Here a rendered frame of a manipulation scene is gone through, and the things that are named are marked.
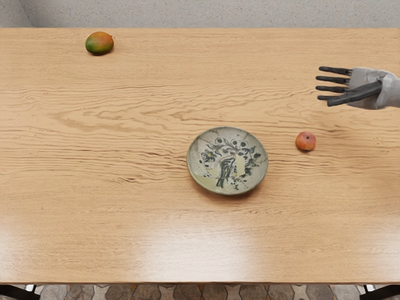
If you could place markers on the patterned ceramic plate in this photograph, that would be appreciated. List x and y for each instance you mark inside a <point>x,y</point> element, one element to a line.
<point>227,161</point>

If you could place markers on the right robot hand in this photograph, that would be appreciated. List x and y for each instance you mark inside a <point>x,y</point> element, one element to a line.
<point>365,82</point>

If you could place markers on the green and red mango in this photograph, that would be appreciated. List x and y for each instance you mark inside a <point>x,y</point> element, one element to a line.
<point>99,43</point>

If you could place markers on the small red-orange fruit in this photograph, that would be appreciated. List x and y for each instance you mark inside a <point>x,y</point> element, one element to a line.
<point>306,141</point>

